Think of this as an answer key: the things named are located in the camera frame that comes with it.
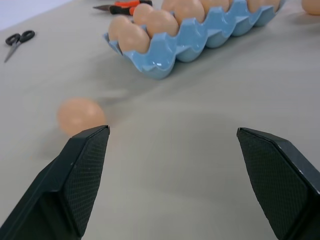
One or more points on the orange and black pliers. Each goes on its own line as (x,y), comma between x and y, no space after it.
(122,7)

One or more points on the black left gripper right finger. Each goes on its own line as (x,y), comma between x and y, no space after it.
(277,185)

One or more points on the blue ceramic egg tray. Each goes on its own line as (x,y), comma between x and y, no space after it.
(192,42)

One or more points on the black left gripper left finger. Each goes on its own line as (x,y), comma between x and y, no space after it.
(72,185)

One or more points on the brown egg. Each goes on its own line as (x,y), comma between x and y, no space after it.
(190,11)
(80,116)
(162,23)
(132,38)
(312,7)
(141,12)
(168,3)
(263,3)

